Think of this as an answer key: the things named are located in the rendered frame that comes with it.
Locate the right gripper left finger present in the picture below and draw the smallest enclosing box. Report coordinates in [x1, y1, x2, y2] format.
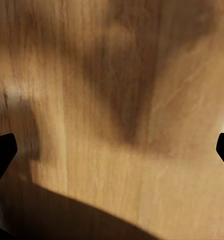
[0, 133, 18, 180]

